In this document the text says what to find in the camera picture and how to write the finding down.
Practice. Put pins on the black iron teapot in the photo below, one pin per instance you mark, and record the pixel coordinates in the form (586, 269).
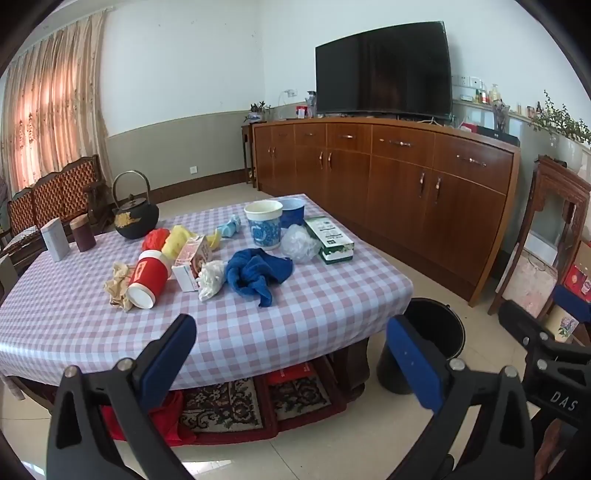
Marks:
(134, 221)

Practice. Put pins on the wooden table base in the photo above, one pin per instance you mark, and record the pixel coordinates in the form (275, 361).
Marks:
(353, 369)

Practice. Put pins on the black television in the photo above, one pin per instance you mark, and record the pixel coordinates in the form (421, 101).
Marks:
(383, 69)

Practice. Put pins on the small wooden side table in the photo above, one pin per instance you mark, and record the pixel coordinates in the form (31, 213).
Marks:
(247, 152)

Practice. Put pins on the yellow bottle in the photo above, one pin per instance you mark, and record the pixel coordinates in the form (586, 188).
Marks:
(495, 94)

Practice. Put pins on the grey tin box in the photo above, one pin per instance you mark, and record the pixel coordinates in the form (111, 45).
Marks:
(55, 240)

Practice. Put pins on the blue plastic cup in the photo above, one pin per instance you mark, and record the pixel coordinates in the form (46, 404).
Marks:
(293, 214)

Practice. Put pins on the maroon canister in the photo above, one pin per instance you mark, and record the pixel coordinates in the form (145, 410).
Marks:
(83, 233)

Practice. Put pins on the white plastic bag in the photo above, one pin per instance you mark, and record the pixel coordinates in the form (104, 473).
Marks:
(211, 279)

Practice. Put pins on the patterned red rug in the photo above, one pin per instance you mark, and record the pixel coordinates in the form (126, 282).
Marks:
(221, 408)

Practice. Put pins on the small potted plant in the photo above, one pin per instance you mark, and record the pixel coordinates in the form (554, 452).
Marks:
(256, 113)

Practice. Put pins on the carved wooden stand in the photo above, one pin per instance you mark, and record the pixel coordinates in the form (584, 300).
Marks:
(558, 184)

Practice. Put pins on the black bin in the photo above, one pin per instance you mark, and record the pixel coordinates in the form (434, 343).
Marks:
(438, 332)

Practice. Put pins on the clear plastic bag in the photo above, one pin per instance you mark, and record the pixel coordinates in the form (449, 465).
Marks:
(300, 244)

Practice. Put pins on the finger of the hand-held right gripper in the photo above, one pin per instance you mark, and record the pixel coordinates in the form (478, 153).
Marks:
(521, 321)
(575, 294)

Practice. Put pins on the trailing green plant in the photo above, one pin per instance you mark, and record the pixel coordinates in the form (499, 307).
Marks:
(561, 120)

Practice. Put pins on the pink carton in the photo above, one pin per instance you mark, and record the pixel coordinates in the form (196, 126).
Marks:
(191, 261)

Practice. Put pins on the red cloth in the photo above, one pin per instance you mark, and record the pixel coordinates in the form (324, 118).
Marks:
(166, 422)

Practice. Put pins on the wooden bench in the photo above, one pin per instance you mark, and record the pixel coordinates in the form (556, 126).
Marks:
(55, 198)

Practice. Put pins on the beige cloth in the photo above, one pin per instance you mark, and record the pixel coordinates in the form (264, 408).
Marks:
(117, 286)

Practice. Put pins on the wooden sideboard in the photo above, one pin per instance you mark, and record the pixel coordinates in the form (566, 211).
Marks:
(392, 184)

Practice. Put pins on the pink curtain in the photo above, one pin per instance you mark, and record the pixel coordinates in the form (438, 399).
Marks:
(51, 101)

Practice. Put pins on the yellow cloth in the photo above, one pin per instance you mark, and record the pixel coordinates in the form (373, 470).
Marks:
(178, 240)

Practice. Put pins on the blue patterned paper cup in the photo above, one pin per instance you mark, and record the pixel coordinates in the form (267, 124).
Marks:
(263, 228)

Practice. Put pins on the red plastic bag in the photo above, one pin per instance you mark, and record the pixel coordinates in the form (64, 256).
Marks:
(154, 240)

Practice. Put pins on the pink cloth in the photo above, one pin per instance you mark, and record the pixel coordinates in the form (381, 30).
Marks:
(528, 286)

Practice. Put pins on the vase with dried flowers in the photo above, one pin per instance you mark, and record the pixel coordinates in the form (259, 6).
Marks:
(501, 117)

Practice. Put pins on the green and white carton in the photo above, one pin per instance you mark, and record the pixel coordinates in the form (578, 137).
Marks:
(332, 240)

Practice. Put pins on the cardboard box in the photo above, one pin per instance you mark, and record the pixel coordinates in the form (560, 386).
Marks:
(582, 254)

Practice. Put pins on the light blue wrapper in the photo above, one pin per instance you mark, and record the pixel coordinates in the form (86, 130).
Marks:
(228, 227)

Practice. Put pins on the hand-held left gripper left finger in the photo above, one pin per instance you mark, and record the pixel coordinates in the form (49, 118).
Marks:
(168, 362)

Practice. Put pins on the blue towel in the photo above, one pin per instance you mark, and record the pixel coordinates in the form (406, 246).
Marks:
(254, 272)

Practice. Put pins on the black box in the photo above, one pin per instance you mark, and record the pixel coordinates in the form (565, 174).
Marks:
(498, 136)

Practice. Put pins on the checked tablecloth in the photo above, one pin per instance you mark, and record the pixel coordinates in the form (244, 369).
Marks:
(277, 323)

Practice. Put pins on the small white and red box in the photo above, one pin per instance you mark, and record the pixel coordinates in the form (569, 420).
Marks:
(302, 112)

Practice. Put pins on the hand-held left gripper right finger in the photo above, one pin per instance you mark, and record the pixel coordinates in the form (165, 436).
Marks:
(413, 364)

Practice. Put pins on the red white cup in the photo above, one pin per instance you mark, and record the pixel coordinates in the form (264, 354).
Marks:
(147, 279)

